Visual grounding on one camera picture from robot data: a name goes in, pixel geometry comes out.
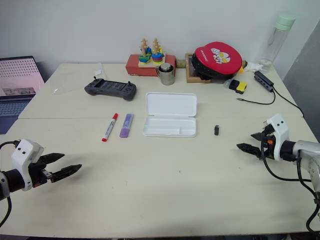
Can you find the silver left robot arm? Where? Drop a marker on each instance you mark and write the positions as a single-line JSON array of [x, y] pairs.
[[12, 178]]

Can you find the red whiteboard marker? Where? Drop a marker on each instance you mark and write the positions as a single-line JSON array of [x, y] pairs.
[[109, 128]]

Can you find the black usb hub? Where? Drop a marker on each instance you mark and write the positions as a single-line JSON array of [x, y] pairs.
[[263, 80]]

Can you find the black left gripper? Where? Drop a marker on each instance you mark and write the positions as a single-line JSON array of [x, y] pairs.
[[37, 175]]

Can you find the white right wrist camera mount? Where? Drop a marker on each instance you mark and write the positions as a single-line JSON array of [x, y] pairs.
[[280, 130]]

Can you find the red cardboard box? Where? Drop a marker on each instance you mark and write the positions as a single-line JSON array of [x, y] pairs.
[[132, 66]]

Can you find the white plastic case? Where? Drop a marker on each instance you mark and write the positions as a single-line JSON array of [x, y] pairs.
[[171, 105]]

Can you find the yellow and black small device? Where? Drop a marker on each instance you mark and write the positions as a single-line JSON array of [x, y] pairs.
[[240, 87]]

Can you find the clear bottle with green lid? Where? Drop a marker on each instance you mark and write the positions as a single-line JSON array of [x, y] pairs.
[[275, 42]]

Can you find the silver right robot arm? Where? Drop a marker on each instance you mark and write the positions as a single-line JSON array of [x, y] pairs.
[[302, 147]]

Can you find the wooden frame tray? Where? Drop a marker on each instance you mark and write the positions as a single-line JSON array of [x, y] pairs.
[[190, 75]]

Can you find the red round pouch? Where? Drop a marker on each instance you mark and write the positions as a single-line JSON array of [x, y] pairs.
[[217, 57]]

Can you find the stainless steel cup with lid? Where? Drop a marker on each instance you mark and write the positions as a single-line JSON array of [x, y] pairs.
[[167, 75]]

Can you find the small black eraser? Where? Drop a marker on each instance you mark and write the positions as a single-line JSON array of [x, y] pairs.
[[217, 130]]

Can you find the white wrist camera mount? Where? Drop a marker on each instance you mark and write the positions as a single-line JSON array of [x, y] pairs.
[[21, 155], [280, 130]]

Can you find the purple highlighter pen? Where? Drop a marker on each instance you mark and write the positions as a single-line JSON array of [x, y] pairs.
[[126, 126]]

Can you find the colourful wooden stacking toy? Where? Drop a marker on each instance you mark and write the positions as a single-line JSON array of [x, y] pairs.
[[151, 58]]

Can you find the crumpled white tissue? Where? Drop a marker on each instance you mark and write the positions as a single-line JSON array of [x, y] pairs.
[[253, 66]]

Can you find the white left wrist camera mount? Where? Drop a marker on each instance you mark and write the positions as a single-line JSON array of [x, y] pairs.
[[21, 155]]

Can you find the brown wooden block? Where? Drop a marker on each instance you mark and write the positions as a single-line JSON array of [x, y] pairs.
[[181, 64]]

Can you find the open laptop computer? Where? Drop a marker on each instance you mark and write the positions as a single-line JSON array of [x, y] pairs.
[[15, 75]]

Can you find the dark grey handheld game controller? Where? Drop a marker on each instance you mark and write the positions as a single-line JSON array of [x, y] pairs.
[[110, 88]]

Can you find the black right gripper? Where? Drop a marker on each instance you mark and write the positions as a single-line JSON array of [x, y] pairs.
[[268, 150]]

